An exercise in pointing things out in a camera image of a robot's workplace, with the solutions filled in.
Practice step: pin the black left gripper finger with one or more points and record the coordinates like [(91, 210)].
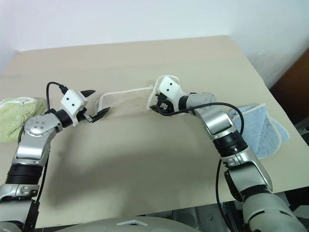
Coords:
[(101, 115), (88, 92)]

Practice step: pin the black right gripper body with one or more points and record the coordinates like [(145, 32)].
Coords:
[(166, 104)]

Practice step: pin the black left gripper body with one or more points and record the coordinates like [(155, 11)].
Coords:
[(83, 115)]

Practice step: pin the beige towel with white hem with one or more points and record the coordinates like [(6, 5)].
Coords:
[(128, 101)]

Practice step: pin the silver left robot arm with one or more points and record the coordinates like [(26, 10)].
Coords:
[(31, 149)]

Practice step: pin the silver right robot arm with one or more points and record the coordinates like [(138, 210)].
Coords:
[(217, 120)]

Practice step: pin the light green towel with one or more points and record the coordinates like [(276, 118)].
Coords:
[(14, 113)]

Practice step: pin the light blue towel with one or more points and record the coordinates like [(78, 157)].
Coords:
[(263, 130)]

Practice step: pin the silver robot torso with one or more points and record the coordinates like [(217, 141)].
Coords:
[(96, 224)]

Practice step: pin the brown wooden cabinet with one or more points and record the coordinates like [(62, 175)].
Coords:
[(297, 91)]

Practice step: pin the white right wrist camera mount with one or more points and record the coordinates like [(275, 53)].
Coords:
[(170, 89)]

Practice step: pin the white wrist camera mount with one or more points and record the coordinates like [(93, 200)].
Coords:
[(71, 101), (170, 89)]

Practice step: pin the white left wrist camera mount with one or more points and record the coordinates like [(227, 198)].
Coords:
[(71, 101)]

